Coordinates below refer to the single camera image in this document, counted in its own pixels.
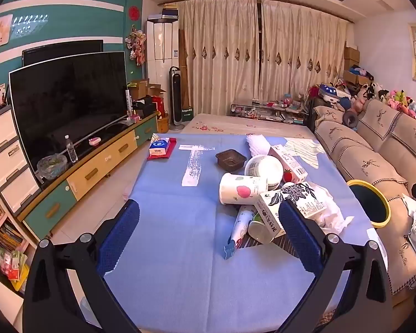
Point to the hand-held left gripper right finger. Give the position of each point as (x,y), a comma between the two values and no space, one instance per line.
(300,239)

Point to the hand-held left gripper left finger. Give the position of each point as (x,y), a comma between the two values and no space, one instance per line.
(119,239)

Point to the black floral white carton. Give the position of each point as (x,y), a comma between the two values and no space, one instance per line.
(268,215)

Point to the white plastic bag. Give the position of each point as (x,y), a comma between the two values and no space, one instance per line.
(332,215)

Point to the small white paper cup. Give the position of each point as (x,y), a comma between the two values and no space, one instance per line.
(258,231)

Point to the yellow-rimmed dark bin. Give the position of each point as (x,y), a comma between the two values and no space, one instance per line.
(369,203)

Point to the white squeeze tube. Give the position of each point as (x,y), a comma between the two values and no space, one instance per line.
(241,223)

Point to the leaf-print white paper cup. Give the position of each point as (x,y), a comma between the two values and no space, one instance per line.
(239,190)

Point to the strawberry-print white carton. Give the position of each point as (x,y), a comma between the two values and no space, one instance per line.
(287,161)

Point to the white paper bowl green label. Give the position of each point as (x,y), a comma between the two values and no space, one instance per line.
(263,168)

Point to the white foam fruit net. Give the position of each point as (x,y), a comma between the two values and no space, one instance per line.
(258,144)

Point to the brown plastic tray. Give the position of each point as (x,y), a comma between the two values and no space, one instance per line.
(230,159)

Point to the blue star-print tablecloth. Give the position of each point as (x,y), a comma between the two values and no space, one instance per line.
(166,215)

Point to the beige sofa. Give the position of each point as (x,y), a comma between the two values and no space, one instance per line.
(360,152)

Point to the green yellow television cabinet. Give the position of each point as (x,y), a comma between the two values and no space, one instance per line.
(100,159)

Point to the glass ashtray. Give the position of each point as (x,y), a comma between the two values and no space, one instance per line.
(52,166)

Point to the pile of plush toys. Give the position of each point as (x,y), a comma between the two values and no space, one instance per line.
(398,99)

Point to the clear water bottle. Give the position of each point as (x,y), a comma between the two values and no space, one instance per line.
(71,151)

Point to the small pink dish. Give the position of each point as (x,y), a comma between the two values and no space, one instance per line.
(94,141)

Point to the blue white tissue pack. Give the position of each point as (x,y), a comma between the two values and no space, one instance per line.
(159,146)

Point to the grey neck pillow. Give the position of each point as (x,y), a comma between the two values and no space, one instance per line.
(350,118)

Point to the tissue pack on red cloth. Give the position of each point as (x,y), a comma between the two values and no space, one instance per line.
(172,147)

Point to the bookshelf with books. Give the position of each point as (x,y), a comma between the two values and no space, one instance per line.
(3,236)

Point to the low cluttered glass table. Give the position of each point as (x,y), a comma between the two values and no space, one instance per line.
(263,111)

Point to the white drawer unit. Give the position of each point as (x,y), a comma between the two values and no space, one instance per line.
(7,159)

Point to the green box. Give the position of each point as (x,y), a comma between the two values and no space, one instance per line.
(187,114)

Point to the large curved television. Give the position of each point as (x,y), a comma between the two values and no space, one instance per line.
(66,104)

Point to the open cardboard boxes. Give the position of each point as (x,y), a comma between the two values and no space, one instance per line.
(145,90)

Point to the stacked cardboard boxes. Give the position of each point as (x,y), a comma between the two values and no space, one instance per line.
(352,59)

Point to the black tower fan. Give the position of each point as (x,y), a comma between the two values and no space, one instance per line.
(176,93)

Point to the beige patterned curtain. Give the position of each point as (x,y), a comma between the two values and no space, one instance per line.
(298,52)
(222,59)

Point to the hanging colourful decoration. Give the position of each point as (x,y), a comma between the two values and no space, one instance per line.
(137,47)

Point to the flat black television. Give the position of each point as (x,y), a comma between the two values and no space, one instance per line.
(62,50)

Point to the white standing air conditioner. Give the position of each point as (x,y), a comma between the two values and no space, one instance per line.
(161,45)

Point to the red round wall ornament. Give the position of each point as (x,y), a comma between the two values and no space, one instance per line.
(135,13)

